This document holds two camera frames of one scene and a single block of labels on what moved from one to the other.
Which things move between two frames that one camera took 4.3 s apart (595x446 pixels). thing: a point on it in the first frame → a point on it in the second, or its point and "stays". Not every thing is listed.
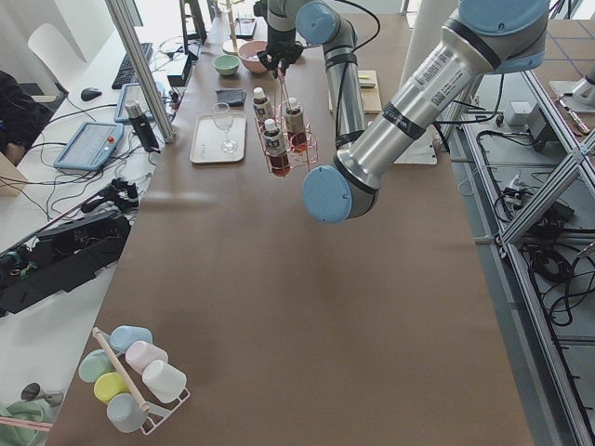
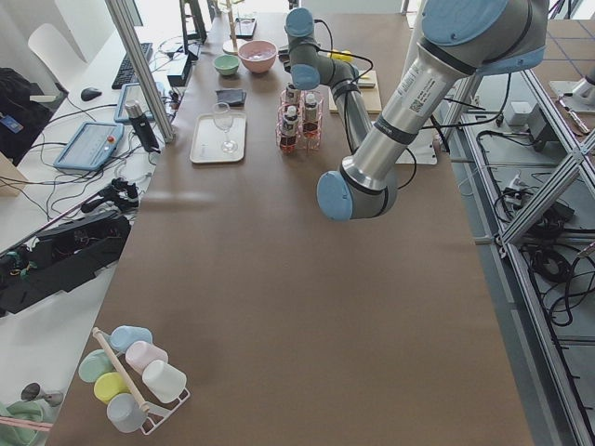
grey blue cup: [124, 412] stays
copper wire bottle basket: [287, 137] → [299, 120]
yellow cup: [108, 386] stays
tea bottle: [276, 147] → [289, 132]
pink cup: [139, 353] stays
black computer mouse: [90, 93] stays
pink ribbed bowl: [247, 52] stays
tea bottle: [260, 106] → [293, 94]
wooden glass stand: [231, 45] stays
